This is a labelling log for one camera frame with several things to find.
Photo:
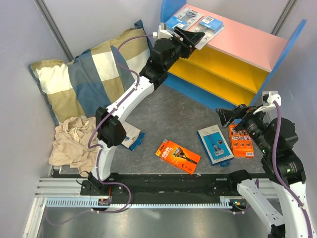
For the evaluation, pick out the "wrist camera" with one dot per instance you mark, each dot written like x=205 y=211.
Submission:
x=162 y=32
x=268 y=97

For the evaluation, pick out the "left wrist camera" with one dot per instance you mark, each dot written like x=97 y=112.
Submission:
x=162 y=32

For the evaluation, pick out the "beige crumpled cloth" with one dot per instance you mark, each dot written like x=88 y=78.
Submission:
x=70 y=145

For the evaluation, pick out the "small orange razor box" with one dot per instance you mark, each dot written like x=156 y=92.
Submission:
x=241 y=143

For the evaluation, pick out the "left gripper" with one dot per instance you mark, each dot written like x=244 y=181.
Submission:
x=190 y=39

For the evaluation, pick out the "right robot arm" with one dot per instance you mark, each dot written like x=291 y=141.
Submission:
x=275 y=136

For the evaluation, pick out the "checked beige blue pillow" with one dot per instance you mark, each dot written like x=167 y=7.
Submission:
x=95 y=78

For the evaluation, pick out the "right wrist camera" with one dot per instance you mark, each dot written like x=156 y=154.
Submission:
x=268 y=97

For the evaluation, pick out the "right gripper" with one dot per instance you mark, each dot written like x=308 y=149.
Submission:
x=227 y=115

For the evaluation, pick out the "clear blister razor pack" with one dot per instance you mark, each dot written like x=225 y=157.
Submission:
x=184 y=19
x=210 y=26

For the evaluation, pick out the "blue shelf with coloured boards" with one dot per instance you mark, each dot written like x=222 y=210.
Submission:
x=234 y=67

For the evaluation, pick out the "orange Gillette Fusion5 box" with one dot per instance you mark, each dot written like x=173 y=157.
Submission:
x=179 y=156

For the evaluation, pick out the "white blue razor box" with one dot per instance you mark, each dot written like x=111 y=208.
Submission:
x=134 y=136

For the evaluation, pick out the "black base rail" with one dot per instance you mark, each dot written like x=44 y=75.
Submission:
x=167 y=187

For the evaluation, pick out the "blue razor box right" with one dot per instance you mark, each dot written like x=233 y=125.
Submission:
x=215 y=146

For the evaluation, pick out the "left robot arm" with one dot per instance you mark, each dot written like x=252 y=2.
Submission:
x=167 y=50

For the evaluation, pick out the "slotted cable duct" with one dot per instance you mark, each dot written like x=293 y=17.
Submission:
x=98 y=203

